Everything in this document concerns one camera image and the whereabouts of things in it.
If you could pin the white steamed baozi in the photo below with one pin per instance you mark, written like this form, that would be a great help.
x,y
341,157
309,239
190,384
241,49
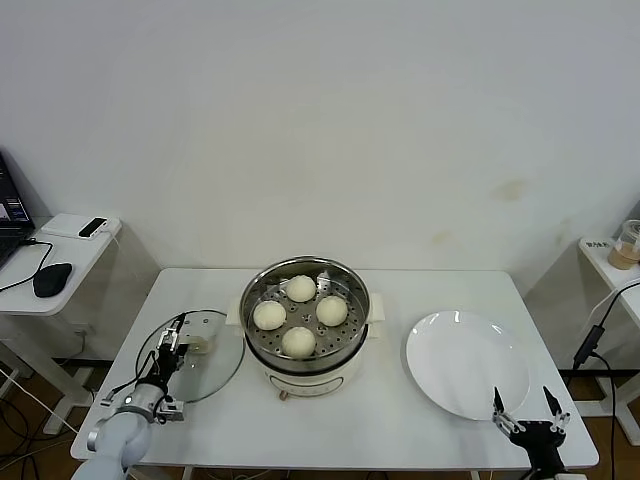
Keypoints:
x,y
270,315
298,341
301,288
332,310

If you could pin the black laptop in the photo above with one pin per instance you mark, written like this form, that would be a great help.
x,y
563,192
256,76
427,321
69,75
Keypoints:
x,y
10,215

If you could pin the small black white device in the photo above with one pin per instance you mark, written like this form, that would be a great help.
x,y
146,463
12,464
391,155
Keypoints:
x,y
95,226

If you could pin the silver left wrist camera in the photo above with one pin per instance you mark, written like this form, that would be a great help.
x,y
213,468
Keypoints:
x,y
172,411

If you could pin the round white plate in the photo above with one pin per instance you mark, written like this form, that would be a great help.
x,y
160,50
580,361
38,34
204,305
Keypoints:
x,y
465,365

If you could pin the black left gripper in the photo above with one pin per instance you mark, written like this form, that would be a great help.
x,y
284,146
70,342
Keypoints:
x,y
164,369

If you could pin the clear plastic drink cup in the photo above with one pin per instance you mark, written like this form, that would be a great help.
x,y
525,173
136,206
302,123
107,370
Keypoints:
x,y
625,255

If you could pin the round glass pot lid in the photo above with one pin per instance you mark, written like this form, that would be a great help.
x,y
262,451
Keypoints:
x,y
220,370

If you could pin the black computer mouse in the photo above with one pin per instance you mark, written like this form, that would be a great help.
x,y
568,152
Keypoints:
x,y
52,278

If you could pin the white wall socket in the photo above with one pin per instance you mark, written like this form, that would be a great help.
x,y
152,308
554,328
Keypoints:
x,y
82,331

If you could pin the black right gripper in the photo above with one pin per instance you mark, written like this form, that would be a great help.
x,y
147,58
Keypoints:
x,y
542,442

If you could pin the perforated steel steamer basket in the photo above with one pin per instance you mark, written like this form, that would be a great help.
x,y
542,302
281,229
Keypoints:
x,y
350,300

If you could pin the white side desk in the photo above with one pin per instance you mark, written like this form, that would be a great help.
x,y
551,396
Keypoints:
x,y
85,265

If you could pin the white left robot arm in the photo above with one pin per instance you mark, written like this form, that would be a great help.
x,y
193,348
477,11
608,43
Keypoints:
x,y
120,440

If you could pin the flat white box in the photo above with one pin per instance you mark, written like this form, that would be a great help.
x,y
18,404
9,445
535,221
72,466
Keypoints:
x,y
62,225

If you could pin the white side table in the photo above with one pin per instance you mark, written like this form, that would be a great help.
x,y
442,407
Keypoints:
x,y
607,272

